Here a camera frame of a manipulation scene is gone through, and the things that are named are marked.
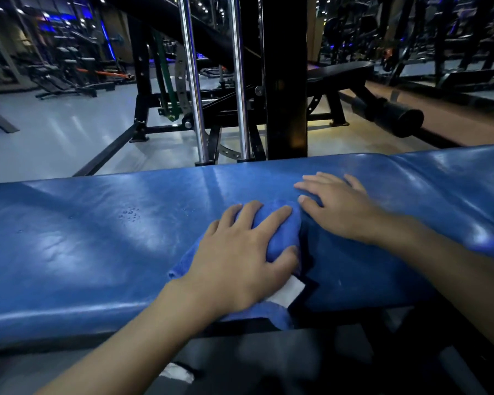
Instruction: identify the person's left hand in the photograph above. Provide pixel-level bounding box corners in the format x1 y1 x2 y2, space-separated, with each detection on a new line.
171 200 300 321

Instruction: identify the person's right hand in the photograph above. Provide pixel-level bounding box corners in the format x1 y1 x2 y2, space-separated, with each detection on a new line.
293 171 390 246

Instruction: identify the blue microfibre cloth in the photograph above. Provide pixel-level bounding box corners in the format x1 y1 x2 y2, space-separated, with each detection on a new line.
167 199 307 330

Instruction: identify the blue bench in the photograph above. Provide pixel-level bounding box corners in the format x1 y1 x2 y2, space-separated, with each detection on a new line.
0 143 494 352

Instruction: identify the person's right forearm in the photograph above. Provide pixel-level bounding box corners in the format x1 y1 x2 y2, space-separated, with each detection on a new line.
370 213 494 358

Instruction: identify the person's left forearm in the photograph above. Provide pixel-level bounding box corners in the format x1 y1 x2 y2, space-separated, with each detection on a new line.
35 279 215 395

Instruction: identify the black workout bench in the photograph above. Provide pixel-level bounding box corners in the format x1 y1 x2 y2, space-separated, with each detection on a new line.
306 60 375 128

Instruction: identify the black incline bench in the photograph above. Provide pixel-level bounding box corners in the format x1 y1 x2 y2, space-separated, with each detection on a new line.
29 57 116 99

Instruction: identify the black roller pad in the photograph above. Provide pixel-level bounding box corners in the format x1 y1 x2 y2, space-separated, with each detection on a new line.
351 96 425 139

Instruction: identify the white crumpled paper scrap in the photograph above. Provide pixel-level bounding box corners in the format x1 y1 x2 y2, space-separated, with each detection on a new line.
158 362 197 384

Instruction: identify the black machine upright column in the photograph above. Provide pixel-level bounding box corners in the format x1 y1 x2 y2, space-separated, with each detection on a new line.
263 0 308 161

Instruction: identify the chrome guide rod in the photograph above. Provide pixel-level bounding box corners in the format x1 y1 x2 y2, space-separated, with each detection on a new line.
229 0 254 163
177 0 215 166

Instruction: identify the grey perforated adjustment plate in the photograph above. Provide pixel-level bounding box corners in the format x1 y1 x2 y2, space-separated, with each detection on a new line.
174 44 242 160

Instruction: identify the green resistance band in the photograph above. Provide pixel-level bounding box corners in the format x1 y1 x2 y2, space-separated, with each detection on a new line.
150 28 181 122

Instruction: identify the black framed wall mirror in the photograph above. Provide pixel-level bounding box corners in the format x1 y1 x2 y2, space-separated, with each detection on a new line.
366 0 494 108

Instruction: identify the black gym machine frame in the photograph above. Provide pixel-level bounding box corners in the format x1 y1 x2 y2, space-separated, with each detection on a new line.
72 0 268 177

